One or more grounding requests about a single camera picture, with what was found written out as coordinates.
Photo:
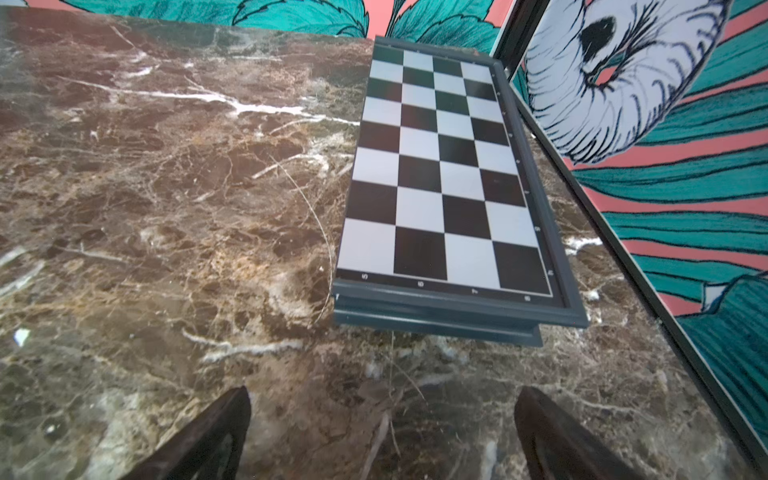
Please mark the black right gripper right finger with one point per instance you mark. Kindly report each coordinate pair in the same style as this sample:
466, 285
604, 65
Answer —
557, 446

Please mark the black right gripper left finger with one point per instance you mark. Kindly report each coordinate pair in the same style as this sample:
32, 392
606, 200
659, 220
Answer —
209, 447

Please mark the folded black white chessboard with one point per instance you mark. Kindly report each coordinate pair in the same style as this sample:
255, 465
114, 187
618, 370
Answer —
447, 228

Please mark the black right corner frame post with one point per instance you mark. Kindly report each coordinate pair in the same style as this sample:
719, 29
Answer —
655, 112

